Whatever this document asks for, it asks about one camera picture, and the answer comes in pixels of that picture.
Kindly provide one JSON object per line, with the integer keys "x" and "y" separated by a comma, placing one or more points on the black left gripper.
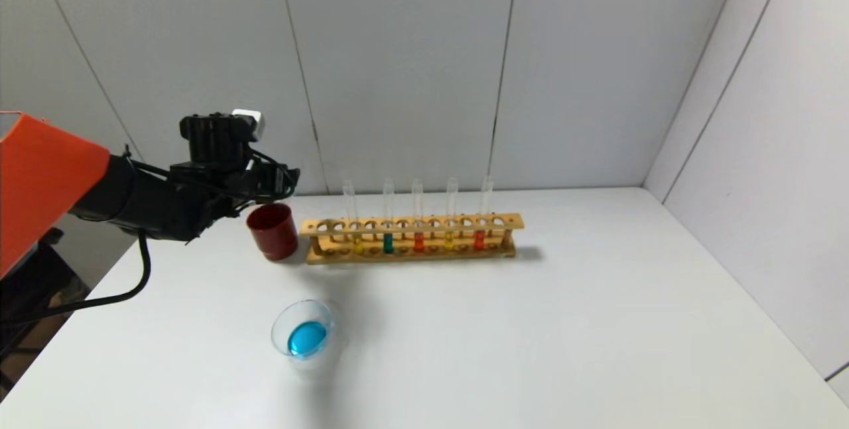
{"x": 286, "y": 182}

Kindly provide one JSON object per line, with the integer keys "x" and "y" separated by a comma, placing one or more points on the yellow pigment glass test tube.
{"x": 358, "y": 245}
{"x": 449, "y": 241}

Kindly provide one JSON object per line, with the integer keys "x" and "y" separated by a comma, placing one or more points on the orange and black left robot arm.
{"x": 46, "y": 183}

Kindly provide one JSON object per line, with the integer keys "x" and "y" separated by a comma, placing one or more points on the blue pigment glass test tube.
{"x": 388, "y": 243}

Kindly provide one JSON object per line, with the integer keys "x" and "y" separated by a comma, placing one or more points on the wooden test tube rack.
{"x": 424, "y": 223}

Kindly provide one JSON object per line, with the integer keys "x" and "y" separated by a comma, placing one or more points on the red pigment glass test tube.
{"x": 479, "y": 240}
{"x": 418, "y": 242}

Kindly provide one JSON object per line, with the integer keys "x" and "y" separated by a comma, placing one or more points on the dark red plastic cup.
{"x": 273, "y": 233}

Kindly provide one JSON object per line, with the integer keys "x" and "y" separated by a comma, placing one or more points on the clear glass dish with spout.
{"x": 306, "y": 339}

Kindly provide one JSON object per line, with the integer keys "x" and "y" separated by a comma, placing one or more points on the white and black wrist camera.
{"x": 251, "y": 121}

